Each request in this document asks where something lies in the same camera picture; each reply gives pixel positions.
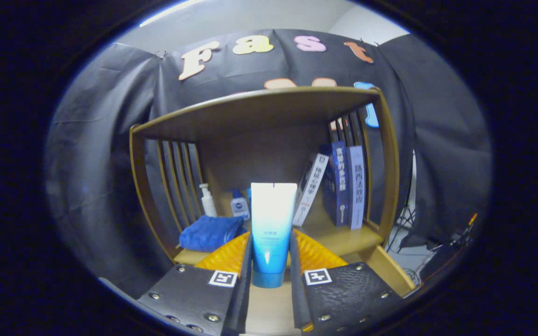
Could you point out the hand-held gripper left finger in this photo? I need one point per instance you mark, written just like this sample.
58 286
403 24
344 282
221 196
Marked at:
243 298

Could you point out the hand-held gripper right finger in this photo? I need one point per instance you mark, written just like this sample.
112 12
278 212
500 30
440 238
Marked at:
296 298

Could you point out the blue and white tube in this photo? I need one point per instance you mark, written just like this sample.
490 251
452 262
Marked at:
272 219

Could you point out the wooden countertop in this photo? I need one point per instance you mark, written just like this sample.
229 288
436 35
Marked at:
343 240

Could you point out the wooden cabinet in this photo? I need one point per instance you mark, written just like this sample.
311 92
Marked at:
259 154

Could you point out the blue rolled towel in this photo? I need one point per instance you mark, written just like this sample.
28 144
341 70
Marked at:
208 233

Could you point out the white bottle with blue cap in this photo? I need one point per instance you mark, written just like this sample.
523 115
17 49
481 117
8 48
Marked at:
239 206

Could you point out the white pump bottle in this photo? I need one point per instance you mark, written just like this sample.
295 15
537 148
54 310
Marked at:
208 205

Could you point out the navy book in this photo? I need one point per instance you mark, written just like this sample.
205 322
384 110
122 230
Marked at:
329 196

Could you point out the white book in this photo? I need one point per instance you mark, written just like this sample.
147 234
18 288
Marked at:
313 186

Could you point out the dark blue book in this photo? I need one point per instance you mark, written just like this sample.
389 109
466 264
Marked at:
340 186

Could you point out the lavender book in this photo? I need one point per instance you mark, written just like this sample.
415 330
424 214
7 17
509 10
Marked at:
357 186

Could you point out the dark device with orange tip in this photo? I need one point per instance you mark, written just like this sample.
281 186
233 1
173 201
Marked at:
451 247

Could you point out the black backdrop cloth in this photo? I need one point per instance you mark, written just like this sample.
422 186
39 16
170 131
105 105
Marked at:
101 163

